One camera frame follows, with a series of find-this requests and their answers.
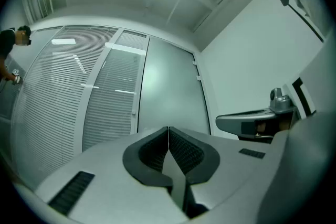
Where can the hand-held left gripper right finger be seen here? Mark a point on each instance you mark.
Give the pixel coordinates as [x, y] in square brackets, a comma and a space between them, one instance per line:
[231, 170]

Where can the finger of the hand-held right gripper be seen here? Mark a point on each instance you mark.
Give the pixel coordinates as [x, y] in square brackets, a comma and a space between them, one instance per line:
[231, 122]

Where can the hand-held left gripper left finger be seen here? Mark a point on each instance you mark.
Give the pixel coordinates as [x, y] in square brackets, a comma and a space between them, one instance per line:
[105, 186]

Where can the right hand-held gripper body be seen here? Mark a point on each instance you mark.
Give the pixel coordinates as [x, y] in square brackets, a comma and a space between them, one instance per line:
[281, 105]

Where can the narrow window blind panel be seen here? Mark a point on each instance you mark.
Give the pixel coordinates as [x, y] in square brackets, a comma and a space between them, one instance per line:
[113, 102]

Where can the wide window blind panel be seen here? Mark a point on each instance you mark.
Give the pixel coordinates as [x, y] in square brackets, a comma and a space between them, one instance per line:
[57, 99]

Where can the ceiling ventilation grille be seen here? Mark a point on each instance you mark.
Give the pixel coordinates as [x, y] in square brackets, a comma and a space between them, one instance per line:
[46, 6]

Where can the frosted glass wall panel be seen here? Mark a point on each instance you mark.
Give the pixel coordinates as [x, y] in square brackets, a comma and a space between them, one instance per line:
[43, 36]

